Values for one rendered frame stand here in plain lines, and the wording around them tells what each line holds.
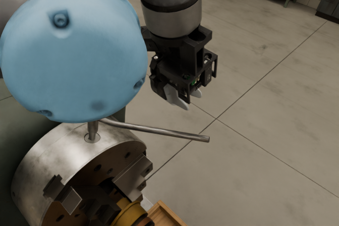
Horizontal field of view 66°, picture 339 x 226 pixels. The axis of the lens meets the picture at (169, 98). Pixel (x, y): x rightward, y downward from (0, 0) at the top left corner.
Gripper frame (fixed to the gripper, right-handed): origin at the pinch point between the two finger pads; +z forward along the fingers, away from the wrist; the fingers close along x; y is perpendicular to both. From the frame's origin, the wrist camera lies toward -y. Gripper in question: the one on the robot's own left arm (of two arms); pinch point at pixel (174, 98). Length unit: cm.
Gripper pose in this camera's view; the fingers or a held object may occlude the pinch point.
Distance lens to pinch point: 52.6
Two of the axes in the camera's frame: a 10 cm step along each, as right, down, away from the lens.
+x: 6.7, -6.5, 3.6
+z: 1.0, 5.6, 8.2
